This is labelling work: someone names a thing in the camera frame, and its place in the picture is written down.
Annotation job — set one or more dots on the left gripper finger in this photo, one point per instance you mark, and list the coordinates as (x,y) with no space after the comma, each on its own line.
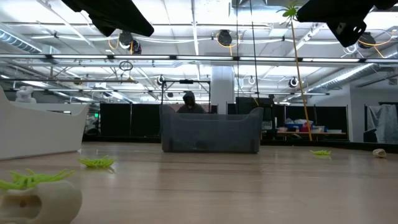
(121,18)

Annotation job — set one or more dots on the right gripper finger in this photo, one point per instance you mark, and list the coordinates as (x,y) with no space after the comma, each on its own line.
(335,11)

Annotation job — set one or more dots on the neon green plastic spider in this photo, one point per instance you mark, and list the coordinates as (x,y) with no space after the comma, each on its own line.
(31,180)
(321,152)
(98,162)
(290,12)

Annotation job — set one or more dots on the beige plastic skull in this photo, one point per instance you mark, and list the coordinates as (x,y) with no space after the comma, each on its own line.
(379,152)
(53,202)

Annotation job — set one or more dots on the black background rig stand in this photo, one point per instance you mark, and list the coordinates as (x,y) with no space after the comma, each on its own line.
(186,81)

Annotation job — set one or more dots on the white robot figure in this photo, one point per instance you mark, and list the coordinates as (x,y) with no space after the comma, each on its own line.
(25,93)

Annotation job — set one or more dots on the person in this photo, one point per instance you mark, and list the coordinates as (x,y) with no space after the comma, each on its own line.
(189,104)

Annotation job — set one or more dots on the grey fabric cover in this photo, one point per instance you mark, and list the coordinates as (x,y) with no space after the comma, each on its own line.
(385,121)

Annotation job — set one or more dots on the red container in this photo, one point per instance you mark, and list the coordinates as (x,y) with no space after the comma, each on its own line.
(307,127)

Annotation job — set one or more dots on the wooden background table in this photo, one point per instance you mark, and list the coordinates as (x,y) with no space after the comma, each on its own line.
(326,133)

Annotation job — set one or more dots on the blue storage bin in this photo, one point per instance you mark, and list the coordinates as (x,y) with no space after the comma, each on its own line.
(293,127)

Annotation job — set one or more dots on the white building column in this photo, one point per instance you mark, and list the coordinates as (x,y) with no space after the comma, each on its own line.
(222,90)

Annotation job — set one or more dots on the white plastic bin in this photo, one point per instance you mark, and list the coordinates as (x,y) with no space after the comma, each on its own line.
(37,130)

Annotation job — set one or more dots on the grey translucent plastic bin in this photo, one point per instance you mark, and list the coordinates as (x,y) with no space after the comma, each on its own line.
(205,132)

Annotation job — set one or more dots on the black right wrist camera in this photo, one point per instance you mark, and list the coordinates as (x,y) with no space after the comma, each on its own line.
(348,32)

